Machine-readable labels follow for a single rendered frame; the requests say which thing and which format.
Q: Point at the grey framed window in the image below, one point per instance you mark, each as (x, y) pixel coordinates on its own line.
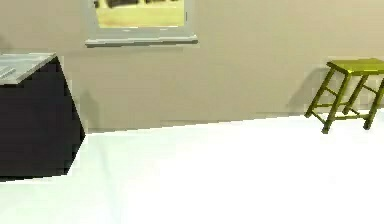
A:
(140, 35)

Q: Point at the black cabinet with grey top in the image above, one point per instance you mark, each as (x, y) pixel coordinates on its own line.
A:
(33, 126)

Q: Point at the olive green stool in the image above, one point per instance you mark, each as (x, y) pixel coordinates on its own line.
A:
(358, 65)

